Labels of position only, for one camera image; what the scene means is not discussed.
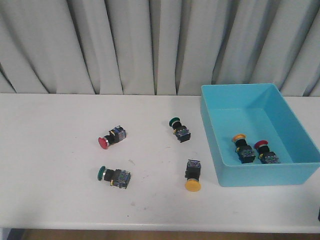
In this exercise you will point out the green push button left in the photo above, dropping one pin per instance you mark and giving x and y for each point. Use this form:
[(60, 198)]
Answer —
[(117, 178)]

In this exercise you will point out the light blue plastic box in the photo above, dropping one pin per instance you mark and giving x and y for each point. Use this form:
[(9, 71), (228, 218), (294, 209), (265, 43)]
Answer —
[(260, 112)]

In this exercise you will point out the yellow push button switch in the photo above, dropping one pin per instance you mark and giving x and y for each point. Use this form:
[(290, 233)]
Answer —
[(192, 175)]

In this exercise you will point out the grey pleated curtain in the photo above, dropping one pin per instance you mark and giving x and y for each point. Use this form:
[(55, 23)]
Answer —
[(158, 47)]

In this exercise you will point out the red push button switch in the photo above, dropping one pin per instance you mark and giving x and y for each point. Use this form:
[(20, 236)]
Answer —
[(115, 135)]

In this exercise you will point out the green push button switch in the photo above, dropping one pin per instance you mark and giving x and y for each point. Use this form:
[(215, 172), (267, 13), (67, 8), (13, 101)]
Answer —
[(181, 132)]

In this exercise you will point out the yellow mushroom push button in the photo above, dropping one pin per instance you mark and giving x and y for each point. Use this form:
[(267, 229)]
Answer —
[(245, 152)]

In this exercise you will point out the red mushroom push button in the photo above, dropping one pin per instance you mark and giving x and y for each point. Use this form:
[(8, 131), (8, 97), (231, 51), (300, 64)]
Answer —
[(265, 155)]

